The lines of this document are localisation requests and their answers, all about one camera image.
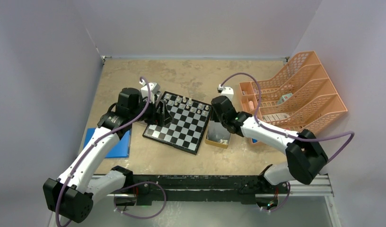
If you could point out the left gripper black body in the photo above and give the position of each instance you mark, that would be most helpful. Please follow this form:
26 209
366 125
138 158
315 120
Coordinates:
152 117

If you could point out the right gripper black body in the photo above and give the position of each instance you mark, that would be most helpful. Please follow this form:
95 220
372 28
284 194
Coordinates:
223 121

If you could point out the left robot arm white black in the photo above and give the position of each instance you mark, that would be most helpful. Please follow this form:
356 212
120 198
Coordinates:
129 108

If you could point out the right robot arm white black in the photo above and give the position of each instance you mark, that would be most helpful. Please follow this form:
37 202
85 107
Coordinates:
304 155

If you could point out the gold metal tin tray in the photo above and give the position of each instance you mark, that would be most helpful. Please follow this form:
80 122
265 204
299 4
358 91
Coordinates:
216 132

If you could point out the white rook in tin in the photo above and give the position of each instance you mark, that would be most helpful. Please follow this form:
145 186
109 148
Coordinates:
224 142

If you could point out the black white chessboard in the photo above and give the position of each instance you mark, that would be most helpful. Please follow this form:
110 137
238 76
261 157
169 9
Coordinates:
186 130

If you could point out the blue notebook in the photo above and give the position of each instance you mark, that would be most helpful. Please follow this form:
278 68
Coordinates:
122 148

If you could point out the small box in organizer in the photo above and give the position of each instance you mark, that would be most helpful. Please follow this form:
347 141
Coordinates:
284 98

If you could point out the orange plastic file organizer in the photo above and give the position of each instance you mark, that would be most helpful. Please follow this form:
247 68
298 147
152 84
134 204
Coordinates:
315 102

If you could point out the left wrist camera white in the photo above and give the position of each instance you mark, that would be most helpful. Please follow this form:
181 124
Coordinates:
152 91

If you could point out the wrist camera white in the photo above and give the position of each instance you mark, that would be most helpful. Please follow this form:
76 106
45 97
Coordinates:
226 91
152 91

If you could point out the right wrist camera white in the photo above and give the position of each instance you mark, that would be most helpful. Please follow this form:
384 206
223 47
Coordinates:
226 91

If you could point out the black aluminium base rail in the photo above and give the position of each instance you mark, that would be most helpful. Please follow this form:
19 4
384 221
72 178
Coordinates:
246 189

